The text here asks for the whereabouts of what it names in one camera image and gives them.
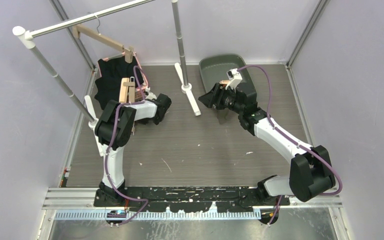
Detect grey-green plastic tub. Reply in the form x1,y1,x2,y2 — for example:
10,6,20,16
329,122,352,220
199,53,246,96

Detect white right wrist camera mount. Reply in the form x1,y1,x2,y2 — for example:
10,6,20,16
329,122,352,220
225,68,243,90

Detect white and metal clothes rack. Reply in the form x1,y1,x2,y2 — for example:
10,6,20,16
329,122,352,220
12,0,201,130

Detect pink perforated plastic basket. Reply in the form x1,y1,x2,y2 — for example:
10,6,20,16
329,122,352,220
97,49,150,97

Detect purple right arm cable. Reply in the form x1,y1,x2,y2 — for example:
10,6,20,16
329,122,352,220
237,64,344,227

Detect grey-brown underwear with beige waistband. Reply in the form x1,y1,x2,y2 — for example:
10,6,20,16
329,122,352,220
217,80,232,125

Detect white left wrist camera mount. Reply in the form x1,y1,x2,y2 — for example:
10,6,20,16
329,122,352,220
143,87,157,100

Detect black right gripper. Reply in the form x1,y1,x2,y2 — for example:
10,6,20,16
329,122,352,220
199,83,245,115

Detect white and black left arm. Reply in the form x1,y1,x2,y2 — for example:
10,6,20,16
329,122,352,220
94,93,172,207

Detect beige clip hanger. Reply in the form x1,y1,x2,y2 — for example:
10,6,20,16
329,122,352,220
72,14,135,64
118,77,136,104

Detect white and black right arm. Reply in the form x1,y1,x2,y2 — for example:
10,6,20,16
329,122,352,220
198,83,336,206

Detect black clothes in basket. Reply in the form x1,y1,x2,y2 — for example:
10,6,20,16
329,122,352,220
94,56,139,103

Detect black underwear with beige waistband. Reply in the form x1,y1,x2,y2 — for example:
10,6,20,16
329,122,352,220
94,65,134,110

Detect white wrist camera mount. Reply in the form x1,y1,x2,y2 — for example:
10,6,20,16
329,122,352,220
143,87,157,100
225,68,243,90

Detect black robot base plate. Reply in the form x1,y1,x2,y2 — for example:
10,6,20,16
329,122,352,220
93,186,279,213

